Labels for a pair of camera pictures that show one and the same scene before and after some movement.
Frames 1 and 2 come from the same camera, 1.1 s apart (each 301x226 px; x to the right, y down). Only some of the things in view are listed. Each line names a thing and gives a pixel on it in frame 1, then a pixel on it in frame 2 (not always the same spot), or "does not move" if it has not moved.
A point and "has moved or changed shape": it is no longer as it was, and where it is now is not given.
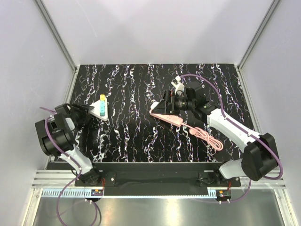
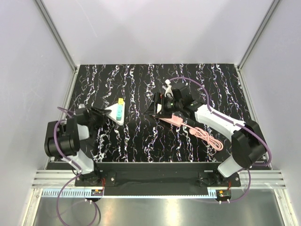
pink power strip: (174, 120) does not move
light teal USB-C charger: (102, 104) -> (119, 108)
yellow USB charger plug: (102, 97) -> (121, 100)
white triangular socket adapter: (96, 111) -> (113, 114)
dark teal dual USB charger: (102, 111) has moved or changed shape
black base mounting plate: (156, 179) does not move
